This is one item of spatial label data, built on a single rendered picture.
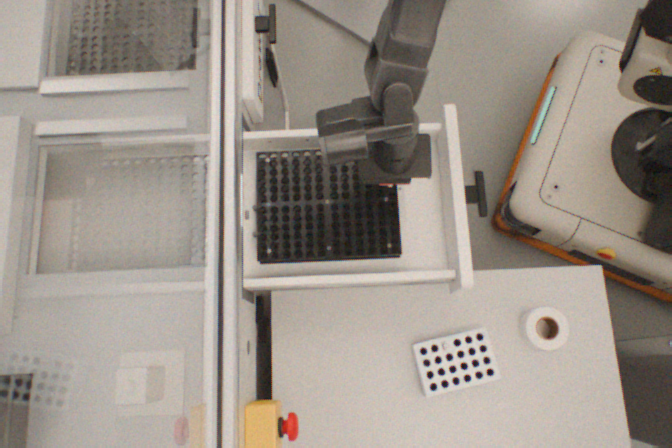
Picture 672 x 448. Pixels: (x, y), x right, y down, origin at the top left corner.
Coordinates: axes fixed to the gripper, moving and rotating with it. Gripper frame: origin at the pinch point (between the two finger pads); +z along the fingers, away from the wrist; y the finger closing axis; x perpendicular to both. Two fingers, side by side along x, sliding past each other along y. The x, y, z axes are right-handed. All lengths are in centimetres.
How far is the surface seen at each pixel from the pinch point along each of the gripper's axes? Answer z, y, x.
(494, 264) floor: 93, 33, 5
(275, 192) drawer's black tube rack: 4.1, -19.1, -0.8
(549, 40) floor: 90, 56, 81
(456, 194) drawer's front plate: -0.6, 9.4, -3.1
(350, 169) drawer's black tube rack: 1.2, -6.7, 1.9
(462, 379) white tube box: 14.0, 10.7, -29.6
